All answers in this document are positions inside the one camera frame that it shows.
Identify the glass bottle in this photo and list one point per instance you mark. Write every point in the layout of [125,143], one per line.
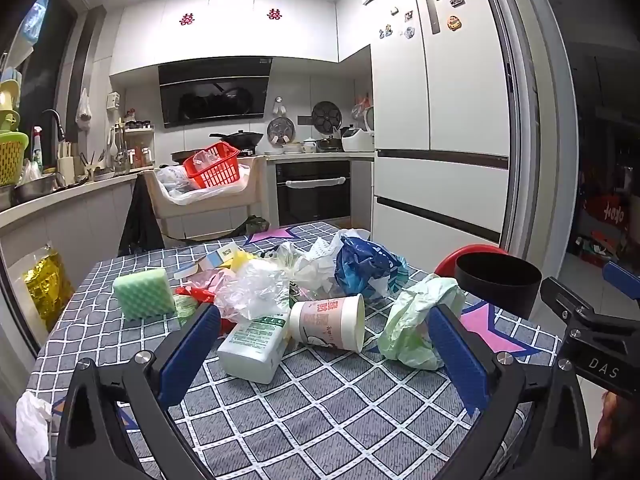
[120,155]

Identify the dark blue plastic bag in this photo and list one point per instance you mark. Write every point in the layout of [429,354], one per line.
[365,265]

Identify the person's right hand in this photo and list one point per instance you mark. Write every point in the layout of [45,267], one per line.
[610,420]

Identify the spray bottle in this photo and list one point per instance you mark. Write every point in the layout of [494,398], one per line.
[36,152]

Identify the black hanging cloth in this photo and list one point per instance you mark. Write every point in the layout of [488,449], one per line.
[140,225]

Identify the green plastic basket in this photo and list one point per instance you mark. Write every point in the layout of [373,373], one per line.
[11,157]

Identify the hanging plastic bag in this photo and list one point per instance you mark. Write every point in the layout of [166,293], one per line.
[83,110]

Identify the red plastic chair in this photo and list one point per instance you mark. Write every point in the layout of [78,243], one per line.
[450,260]

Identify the white liner bag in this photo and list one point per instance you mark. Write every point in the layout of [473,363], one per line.
[172,180]

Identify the metal basin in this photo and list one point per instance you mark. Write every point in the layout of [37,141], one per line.
[35,187]

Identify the green sponge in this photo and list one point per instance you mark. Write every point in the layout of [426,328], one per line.
[145,292]

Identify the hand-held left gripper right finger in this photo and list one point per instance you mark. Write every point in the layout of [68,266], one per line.
[457,360]

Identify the sink faucet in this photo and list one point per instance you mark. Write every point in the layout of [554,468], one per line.
[56,120]

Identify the white bowls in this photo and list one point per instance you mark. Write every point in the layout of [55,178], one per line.
[292,148]

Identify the white rice cooker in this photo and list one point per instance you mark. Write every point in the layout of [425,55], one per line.
[357,140]

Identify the black frying pan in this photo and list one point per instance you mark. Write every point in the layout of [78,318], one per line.
[182,155]

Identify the white wall cabinets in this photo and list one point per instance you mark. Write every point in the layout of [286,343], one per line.
[225,35]

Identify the black wok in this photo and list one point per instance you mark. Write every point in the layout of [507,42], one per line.
[242,138]

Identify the white refrigerator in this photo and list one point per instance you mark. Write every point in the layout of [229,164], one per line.
[465,110]

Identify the red shopping bag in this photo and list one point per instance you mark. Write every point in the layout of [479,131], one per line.
[607,215]

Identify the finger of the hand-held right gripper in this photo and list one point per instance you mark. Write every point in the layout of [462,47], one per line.
[565,297]
[622,275]

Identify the white wall socket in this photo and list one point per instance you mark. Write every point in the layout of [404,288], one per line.
[113,100]

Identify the light green plastic bag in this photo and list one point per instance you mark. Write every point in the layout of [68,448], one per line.
[410,325]

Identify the red paper decoration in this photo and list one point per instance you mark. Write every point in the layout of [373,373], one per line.
[186,18]
[274,14]

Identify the beige utensil holder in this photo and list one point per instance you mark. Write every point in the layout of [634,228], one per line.
[65,165]

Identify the round metal steamer plate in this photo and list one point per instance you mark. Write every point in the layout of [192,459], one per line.
[281,130]
[326,116]

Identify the spice rack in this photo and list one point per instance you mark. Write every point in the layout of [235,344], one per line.
[140,150]

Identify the black built-in oven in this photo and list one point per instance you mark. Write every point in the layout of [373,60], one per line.
[312,200]

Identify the pink plastic bag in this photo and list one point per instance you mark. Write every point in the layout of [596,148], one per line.
[215,279]

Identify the group of fridge magnets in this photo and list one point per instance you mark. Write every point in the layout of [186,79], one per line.
[454,22]

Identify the white plastic bag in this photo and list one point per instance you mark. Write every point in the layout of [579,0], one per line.
[32,420]

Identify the white cardboard box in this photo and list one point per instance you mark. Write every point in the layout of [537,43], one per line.
[207,262]

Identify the gold foil bag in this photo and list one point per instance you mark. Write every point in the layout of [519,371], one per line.
[45,290]

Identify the grey checked tablecloth with stars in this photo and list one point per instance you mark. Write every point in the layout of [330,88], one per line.
[325,410]

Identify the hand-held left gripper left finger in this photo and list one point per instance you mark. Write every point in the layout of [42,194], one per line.
[192,355]

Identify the white plastic bottle green label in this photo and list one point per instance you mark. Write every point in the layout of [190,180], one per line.
[250,347]

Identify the red wrapper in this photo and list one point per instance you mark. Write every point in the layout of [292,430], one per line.
[192,294]

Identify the white paper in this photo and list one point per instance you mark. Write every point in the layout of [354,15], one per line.
[312,260]

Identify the black range hood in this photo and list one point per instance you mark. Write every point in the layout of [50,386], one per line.
[210,90]

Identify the red plastic basket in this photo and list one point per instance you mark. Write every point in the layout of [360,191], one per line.
[215,170]

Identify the cooking pot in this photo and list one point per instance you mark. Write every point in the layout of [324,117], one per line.
[328,144]

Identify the black trash bin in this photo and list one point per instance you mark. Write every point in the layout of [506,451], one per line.
[500,290]

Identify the clear plastic bag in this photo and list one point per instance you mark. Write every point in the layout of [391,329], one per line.
[255,285]

